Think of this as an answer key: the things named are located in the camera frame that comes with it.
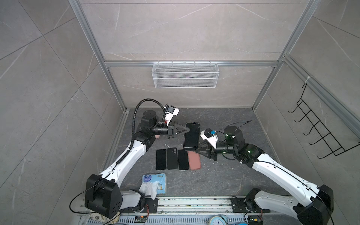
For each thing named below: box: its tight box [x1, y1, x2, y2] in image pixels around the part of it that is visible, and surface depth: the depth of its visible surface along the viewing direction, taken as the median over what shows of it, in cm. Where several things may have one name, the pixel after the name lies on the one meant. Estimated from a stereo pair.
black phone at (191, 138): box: [183, 121, 201, 150], surface depth 65 cm
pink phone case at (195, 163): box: [187, 150, 202, 171], surface depth 90 cm
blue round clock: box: [209, 214, 228, 225], surface depth 67 cm
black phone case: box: [166, 147, 179, 170], surface depth 92 cm
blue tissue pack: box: [138, 172, 167, 201], surface depth 76 cm
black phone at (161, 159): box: [155, 149, 167, 171], surface depth 92 cm
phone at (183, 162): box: [177, 149, 190, 171], surface depth 90 cm
